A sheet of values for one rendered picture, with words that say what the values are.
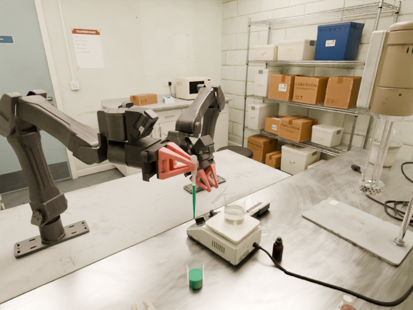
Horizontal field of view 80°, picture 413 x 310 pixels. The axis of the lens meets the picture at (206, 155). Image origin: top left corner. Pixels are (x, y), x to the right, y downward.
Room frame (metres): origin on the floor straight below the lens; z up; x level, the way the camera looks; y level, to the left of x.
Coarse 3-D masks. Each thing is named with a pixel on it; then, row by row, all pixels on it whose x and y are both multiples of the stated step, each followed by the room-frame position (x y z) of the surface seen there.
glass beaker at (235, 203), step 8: (232, 192) 0.64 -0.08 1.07; (224, 200) 0.60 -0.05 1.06; (232, 200) 0.63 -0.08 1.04; (240, 200) 0.63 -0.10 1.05; (224, 208) 0.60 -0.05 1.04; (232, 208) 0.58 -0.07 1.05; (240, 208) 0.58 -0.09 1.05; (224, 216) 0.60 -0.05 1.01; (232, 216) 0.58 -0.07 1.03; (240, 216) 0.58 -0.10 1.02; (232, 224) 0.58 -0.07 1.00; (240, 224) 0.58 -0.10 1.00
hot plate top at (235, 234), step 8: (216, 216) 0.63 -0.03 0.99; (248, 216) 0.63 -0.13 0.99; (208, 224) 0.59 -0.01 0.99; (216, 224) 0.59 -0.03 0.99; (224, 224) 0.59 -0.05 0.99; (248, 224) 0.59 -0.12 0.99; (256, 224) 0.59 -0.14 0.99; (224, 232) 0.55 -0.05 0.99; (232, 232) 0.55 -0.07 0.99; (240, 232) 0.55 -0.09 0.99; (248, 232) 0.56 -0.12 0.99; (232, 240) 0.53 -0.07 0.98; (240, 240) 0.53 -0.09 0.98
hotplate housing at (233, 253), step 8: (192, 232) 0.62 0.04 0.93; (200, 232) 0.60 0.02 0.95; (208, 232) 0.58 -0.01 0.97; (216, 232) 0.58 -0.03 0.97; (256, 232) 0.58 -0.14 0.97; (200, 240) 0.60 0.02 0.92; (208, 240) 0.58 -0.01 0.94; (216, 240) 0.56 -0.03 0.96; (224, 240) 0.54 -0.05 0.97; (248, 240) 0.55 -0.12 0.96; (256, 240) 0.58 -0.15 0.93; (208, 248) 0.58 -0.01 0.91; (216, 248) 0.56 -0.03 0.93; (224, 248) 0.54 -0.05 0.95; (232, 248) 0.52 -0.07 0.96; (240, 248) 0.52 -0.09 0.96; (248, 248) 0.55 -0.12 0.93; (224, 256) 0.54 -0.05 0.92; (232, 256) 0.52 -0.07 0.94; (240, 256) 0.53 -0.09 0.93; (232, 264) 0.52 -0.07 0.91
